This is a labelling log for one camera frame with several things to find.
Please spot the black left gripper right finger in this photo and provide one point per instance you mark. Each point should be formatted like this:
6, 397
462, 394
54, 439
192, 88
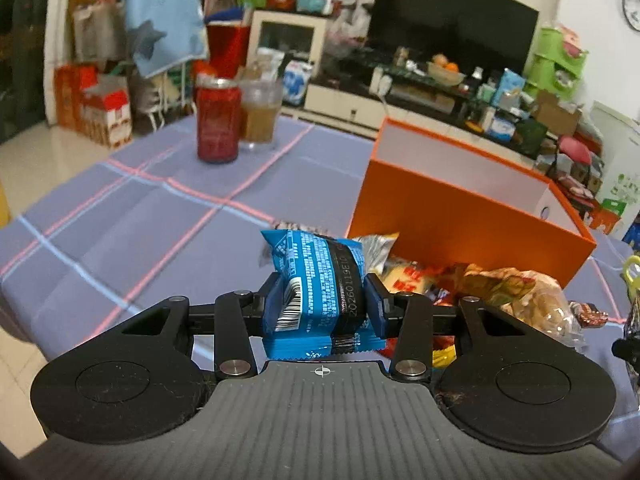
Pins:
414, 321

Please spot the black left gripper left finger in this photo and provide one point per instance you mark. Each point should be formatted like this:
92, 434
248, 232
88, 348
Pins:
232, 320

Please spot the red-brown snack packet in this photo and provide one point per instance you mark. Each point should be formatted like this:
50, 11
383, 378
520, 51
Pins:
588, 315

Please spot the blue snack packet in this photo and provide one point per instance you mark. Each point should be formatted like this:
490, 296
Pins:
322, 309

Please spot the clear bag of pastries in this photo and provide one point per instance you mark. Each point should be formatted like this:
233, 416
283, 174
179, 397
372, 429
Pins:
534, 298

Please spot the yellow snack packet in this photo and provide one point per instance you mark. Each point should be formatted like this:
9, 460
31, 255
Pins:
411, 277

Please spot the yellow-green mug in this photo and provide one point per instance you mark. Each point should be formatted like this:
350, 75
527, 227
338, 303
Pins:
631, 273

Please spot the orange cardboard box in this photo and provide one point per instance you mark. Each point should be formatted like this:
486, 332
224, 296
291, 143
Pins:
450, 203

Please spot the purple plaid tablecloth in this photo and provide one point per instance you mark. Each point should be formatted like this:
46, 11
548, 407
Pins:
101, 275

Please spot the white chest freezer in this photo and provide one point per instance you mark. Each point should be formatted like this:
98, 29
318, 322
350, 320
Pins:
620, 154

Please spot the red folding chair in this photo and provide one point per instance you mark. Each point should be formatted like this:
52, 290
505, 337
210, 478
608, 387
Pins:
570, 152

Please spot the white TV console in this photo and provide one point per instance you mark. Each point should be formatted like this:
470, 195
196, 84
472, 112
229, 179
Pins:
364, 115

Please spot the red soda can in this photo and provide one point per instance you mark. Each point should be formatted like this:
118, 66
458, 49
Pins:
218, 101

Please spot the plastic cup of tea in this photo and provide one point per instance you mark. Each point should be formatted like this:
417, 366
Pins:
260, 108

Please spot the brown cardboard box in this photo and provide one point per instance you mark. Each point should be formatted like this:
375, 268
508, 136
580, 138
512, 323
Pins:
559, 117

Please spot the fruit bowl with oranges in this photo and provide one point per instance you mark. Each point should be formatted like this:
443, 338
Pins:
444, 72

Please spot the red white carton box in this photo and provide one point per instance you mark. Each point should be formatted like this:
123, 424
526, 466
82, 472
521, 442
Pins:
93, 104

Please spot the white cabinet with glass door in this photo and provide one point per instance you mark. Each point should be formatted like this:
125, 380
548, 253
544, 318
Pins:
285, 50

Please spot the green plastic drawer unit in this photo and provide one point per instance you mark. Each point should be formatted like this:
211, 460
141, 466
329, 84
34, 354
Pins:
558, 63

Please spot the black television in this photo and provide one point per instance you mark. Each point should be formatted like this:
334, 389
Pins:
490, 34

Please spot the blue star fabric cover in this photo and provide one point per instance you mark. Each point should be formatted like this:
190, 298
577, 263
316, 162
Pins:
162, 34

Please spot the round wall clock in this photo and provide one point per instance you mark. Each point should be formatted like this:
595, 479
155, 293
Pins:
631, 11

